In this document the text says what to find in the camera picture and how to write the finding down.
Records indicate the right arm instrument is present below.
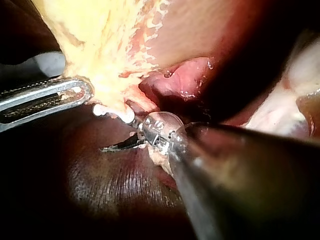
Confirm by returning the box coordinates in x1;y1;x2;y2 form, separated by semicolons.
136;110;188;161

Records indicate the left arm instrument jaw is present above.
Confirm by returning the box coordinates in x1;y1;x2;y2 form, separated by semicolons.
21;51;67;77
0;76;95;134

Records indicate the right arm instrument jaw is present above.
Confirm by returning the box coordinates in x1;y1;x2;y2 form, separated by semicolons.
116;133;145;147
99;142;146;153

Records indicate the gallbladder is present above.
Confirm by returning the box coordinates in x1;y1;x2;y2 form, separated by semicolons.
41;0;251;124

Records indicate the thin tube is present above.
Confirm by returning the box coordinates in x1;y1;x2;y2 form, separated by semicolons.
125;99;152;114

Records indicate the white clip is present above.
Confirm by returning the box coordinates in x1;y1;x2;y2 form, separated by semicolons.
92;103;136;124

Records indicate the pale fatty tissue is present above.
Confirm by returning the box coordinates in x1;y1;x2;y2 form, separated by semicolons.
146;145;176;176
243;29;320;139
138;56;216;102

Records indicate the dark red liver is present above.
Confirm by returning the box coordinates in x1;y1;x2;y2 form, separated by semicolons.
0;0;320;240

